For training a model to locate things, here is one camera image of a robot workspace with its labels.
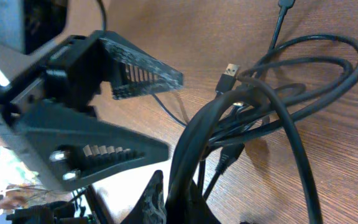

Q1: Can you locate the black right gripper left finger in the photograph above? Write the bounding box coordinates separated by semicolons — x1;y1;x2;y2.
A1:
121;170;167;224

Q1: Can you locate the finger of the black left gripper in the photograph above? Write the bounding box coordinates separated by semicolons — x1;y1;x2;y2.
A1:
14;102;169;190
99;32;184;100

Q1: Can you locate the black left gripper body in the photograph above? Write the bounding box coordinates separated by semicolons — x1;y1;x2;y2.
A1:
0;30;111;162

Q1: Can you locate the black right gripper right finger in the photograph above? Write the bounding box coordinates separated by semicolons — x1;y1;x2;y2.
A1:
186;180;221;224

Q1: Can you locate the thick black HDMI cable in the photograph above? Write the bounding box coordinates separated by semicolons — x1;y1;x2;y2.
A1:
166;33;358;224

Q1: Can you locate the thin black USB cable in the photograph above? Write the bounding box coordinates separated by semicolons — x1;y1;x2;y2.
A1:
150;0;296;202

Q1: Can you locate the black left camera cable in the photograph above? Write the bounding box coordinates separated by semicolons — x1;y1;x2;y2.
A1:
96;0;108;32

